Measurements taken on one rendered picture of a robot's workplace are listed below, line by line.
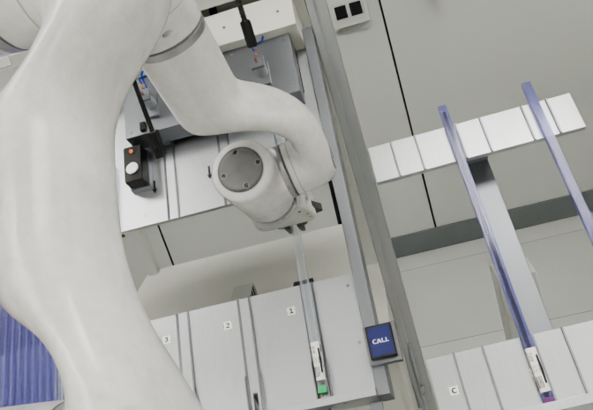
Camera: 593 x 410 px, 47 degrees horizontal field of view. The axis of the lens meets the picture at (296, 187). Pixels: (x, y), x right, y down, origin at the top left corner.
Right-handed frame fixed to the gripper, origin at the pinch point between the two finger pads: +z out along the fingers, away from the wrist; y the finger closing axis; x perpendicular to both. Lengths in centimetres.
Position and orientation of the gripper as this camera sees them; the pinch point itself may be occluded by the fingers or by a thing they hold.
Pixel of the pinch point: (293, 221)
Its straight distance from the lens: 118.2
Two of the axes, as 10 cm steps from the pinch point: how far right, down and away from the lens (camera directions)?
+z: 2.1, 2.6, 9.4
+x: 2.0, 9.3, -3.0
